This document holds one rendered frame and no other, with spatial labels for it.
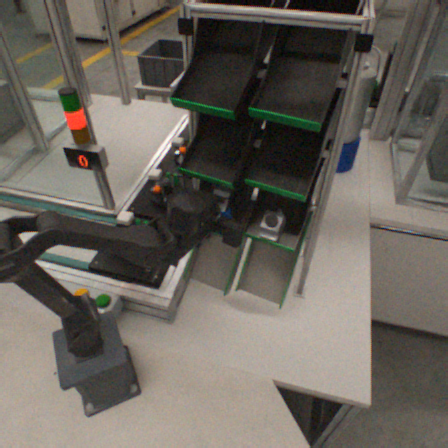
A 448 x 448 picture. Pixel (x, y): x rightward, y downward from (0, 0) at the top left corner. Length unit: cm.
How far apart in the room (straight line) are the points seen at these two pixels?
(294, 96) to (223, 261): 51
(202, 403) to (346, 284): 59
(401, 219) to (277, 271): 71
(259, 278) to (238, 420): 36
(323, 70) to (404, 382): 173
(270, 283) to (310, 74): 55
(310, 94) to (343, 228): 81
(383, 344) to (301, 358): 118
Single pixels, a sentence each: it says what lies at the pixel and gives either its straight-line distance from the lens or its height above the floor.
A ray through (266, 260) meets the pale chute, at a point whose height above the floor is 106.
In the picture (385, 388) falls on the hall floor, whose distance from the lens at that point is 210.
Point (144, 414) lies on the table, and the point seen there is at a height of 86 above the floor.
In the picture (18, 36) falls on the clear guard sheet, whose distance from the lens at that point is 116.
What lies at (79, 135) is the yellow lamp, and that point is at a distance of 113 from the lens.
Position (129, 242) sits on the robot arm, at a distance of 65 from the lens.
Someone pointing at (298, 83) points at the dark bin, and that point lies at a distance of 72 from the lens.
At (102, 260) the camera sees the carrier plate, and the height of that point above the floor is 97.
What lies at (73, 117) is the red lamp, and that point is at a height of 135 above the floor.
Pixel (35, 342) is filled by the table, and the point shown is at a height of 86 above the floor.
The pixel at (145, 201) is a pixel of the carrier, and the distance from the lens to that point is 133.
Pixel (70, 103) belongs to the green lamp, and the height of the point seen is 139.
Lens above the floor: 183
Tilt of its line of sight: 45 degrees down
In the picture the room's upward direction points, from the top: straight up
